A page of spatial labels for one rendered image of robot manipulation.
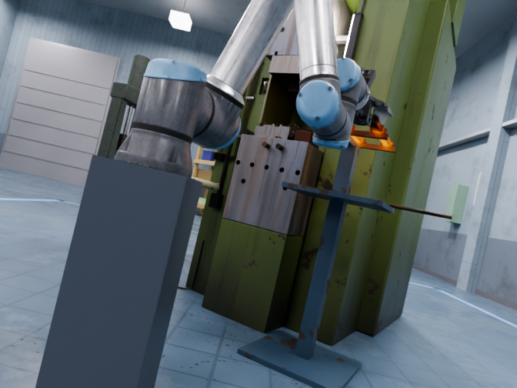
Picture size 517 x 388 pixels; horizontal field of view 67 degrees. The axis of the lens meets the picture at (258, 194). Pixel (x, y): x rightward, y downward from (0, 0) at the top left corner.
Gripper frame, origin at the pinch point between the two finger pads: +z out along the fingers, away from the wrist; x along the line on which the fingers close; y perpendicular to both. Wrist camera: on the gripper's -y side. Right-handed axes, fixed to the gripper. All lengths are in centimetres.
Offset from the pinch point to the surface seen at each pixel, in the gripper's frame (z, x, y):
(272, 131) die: 52, -59, -1
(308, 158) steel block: 49, -36, 11
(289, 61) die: 52, -59, -38
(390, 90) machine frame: 65, -8, -31
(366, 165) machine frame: 63, -11, 8
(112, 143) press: 367, -526, -11
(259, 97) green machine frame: 67, -80, -23
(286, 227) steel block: 45, -37, 45
